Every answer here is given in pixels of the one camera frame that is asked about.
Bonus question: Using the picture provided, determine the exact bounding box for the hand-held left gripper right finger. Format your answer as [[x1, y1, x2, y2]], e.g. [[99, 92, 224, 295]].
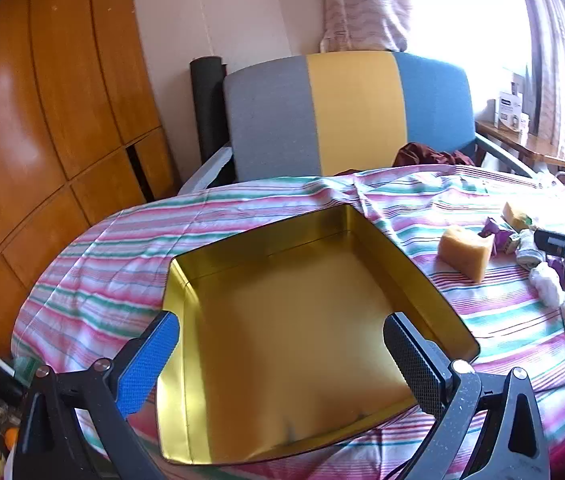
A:
[[383, 311, 551, 480]]

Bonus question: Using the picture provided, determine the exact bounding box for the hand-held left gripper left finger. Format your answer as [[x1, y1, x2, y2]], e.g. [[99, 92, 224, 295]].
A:
[[15, 311, 180, 480]]

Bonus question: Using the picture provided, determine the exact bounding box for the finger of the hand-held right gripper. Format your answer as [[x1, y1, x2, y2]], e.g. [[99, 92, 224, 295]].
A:
[[534, 230, 565, 257]]

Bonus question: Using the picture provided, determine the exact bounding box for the white plastic-wrapped ball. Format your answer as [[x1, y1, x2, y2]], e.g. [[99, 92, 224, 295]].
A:
[[529, 262, 563, 307], [517, 230, 546, 267]]

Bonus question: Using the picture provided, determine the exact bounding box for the yellow sponge cake piece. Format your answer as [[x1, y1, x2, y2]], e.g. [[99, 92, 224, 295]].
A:
[[501, 201, 533, 231], [437, 225, 494, 283]]

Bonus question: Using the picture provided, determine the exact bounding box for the gold tin box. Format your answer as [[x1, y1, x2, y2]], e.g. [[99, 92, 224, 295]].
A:
[[155, 203, 481, 468]]

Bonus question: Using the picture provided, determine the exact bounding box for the wooden side desk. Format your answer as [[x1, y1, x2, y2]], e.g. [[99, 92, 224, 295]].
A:
[[475, 120, 565, 181]]

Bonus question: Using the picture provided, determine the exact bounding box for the striped tablecloth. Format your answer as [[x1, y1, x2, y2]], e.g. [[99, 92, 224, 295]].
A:
[[11, 164, 565, 480]]

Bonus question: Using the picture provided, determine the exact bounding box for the white carton box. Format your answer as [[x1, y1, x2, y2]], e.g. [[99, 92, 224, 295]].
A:
[[493, 91, 531, 133]]

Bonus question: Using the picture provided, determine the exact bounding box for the dark red cloth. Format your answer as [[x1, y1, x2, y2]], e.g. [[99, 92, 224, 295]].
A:
[[393, 142, 476, 168]]

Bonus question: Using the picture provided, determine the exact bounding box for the striped window curtain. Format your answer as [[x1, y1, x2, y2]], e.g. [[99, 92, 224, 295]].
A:
[[510, 0, 565, 141]]

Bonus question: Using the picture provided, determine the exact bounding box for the grey yellow blue chair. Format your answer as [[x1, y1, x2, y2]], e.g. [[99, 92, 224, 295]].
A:
[[177, 50, 538, 196]]

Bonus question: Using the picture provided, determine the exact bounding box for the black rolled mat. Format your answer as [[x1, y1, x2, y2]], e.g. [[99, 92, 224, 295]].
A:
[[190, 56, 228, 166]]

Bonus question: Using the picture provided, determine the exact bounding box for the wooden wardrobe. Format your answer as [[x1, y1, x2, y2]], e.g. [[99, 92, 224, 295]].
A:
[[0, 0, 180, 361]]

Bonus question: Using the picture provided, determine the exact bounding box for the pink patterned curtain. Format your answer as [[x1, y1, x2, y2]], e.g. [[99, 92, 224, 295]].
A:
[[321, 0, 411, 53]]

